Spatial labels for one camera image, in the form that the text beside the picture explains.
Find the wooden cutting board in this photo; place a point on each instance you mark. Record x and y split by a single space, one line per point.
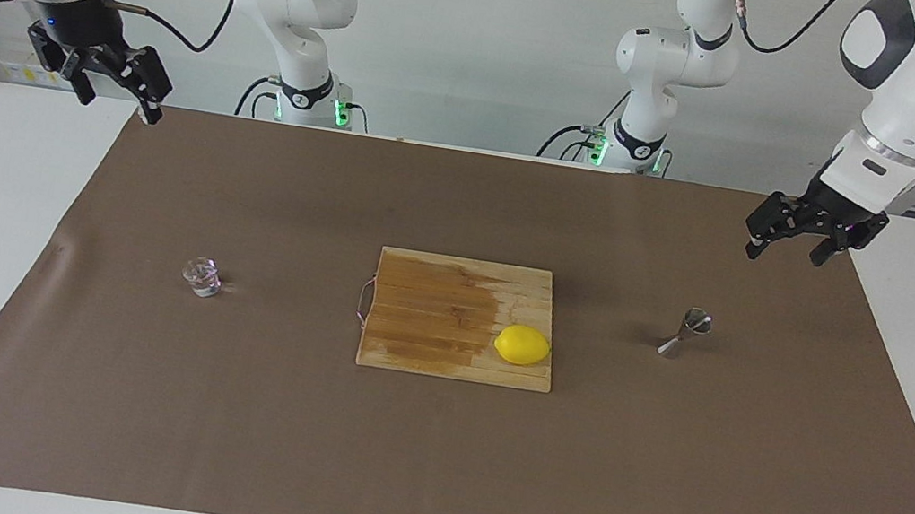
429 325

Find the yellow labelled wall box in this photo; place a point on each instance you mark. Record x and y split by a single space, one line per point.
23 70

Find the yellow lemon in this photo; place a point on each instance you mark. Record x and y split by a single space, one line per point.
522 345

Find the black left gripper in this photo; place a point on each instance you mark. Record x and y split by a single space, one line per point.
845 211

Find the small clear glass cup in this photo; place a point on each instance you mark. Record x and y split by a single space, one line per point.
202 277

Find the steel double jigger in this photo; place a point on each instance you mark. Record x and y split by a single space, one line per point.
690 328

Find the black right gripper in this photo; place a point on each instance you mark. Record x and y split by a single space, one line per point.
83 29

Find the brown paper table mat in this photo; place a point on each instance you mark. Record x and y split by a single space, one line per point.
426 470

